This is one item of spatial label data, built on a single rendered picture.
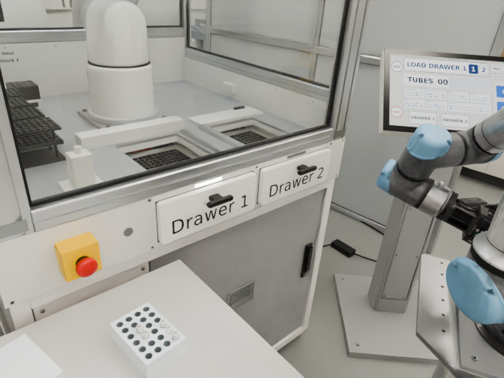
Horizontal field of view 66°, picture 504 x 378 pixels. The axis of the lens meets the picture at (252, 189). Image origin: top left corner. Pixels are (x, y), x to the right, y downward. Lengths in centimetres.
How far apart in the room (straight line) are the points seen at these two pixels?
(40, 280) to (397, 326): 154
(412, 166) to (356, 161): 172
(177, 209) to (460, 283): 59
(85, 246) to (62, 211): 8
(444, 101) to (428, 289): 72
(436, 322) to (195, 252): 60
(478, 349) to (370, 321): 107
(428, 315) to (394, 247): 85
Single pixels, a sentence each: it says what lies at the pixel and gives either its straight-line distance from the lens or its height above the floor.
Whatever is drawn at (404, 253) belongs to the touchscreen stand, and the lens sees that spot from 183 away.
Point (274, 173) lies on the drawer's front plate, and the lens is 109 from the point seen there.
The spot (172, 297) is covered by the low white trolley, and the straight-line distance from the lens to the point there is 90.
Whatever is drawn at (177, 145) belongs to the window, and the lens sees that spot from 90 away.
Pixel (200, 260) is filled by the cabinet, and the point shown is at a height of 69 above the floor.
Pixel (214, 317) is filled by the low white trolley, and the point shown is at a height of 76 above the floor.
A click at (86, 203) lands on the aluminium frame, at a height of 98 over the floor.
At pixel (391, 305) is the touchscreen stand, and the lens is 202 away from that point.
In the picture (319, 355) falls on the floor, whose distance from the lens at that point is 182.
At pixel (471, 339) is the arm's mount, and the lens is 95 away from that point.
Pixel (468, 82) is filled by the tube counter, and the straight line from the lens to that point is 160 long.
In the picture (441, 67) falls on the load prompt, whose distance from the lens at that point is 158.
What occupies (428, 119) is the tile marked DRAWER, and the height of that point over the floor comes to 100.
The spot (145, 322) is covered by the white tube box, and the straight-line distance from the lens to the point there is 81.
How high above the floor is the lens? 138
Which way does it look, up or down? 28 degrees down
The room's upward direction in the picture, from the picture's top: 4 degrees clockwise
